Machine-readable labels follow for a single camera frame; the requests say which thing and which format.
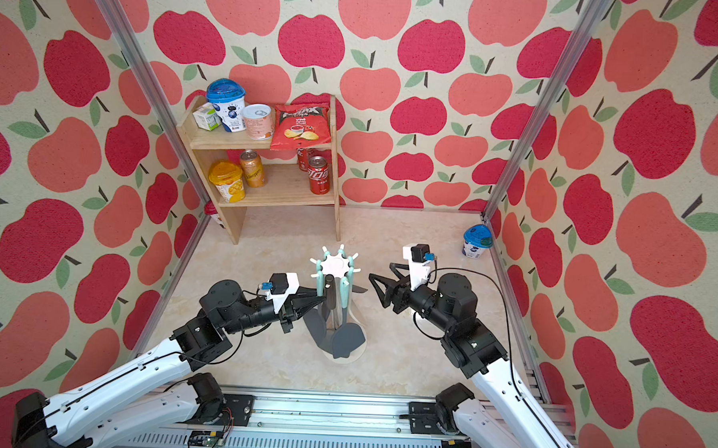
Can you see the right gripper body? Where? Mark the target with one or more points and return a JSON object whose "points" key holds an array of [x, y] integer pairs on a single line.
{"points": [[407, 297]]}

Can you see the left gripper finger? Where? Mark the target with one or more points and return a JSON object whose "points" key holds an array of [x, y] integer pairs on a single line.
{"points": [[299, 310], [308, 298]]}

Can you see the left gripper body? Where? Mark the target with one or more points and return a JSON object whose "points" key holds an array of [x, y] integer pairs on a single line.
{"points": [[266, 317]]}

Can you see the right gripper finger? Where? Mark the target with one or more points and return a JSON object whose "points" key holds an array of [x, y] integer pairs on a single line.
{"points": [[396, 268], [384, 288]]}

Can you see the white utensil rack stand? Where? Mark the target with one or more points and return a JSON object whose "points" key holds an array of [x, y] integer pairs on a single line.
{"points": [[334, 328]]}

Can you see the grey slotted turner mint handle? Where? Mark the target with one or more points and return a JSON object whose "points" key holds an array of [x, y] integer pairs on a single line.
{"points": [[317, 328]]}

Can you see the grey spatula mint handle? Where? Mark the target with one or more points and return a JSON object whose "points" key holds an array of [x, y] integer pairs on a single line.
{"points": [[349, 337]]}

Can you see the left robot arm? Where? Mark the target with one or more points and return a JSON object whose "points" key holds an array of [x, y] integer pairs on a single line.
{"points": [[165, 384]]}

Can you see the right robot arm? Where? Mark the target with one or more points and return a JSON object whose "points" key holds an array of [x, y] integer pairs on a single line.
{"points": [[451, 306]]}

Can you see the blue lid yogurt cup floor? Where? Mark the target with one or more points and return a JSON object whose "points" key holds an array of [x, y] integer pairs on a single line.
{"points": [[477, 240]]}

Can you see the wooden two-tier shelf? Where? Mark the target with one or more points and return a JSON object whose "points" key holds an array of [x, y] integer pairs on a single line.
{"points": [[286, 184]]}

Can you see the red cola can front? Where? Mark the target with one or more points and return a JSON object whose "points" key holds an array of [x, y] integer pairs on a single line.
{"points": [[318, 174]]}

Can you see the red cola can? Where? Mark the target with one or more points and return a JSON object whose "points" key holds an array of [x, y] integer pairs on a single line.
{"points": [[318, 174], [303, 156]]}

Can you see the red white cup behind shelf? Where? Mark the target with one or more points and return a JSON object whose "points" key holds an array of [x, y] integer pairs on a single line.
{"points": [[211, 211]]}

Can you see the yellow mango cup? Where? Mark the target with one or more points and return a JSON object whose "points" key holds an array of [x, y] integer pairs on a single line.
{"points": [[228, 179]]}

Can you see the red cola can back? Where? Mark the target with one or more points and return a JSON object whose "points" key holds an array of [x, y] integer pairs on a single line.
{"points": [[303, 156]]}

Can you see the left circuit board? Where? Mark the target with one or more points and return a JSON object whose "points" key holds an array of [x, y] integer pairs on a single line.
{"points": [[206, 439]]}

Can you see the red chips bag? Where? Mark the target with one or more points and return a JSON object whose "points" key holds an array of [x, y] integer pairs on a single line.
{"points": [[301, 126]]}

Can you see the pink cup foil lid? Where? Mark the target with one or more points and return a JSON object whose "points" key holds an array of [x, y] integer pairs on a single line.
{"points": [[259, 121]]}

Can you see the small green white carton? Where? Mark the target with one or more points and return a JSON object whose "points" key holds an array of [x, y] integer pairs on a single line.
{"points": [[206, 117]]}

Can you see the blue lid yogurt tub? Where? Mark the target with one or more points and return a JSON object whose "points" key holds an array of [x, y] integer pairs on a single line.
{"points": [[228, 100]]}

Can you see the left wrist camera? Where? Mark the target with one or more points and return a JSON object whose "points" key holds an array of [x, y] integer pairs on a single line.
{"points": [[279, 288]]}

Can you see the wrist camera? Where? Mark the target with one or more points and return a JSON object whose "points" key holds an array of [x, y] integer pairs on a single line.
{"points": [[279, 288], [420, 262]]}

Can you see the grey spoon dark handle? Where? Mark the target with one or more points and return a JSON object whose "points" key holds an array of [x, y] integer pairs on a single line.
{"points": [[328, 308]]}

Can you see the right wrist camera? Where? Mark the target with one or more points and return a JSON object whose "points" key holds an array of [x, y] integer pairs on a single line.
{"points": [[420, 262]]}

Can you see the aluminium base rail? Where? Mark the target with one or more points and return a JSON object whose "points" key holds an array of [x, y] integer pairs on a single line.
{"points": [[263, 418]]}

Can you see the right aluminium frame post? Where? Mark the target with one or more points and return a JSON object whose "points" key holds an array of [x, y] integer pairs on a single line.
{"points": [[590, 18]]}

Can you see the aluminium frame post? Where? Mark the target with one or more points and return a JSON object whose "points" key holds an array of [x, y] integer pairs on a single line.
{"points": [[116, 18], [590, 18]]}

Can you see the left aluminium frame post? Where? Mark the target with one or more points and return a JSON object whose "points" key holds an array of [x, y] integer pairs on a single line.
{"points": [[116, 18]]}

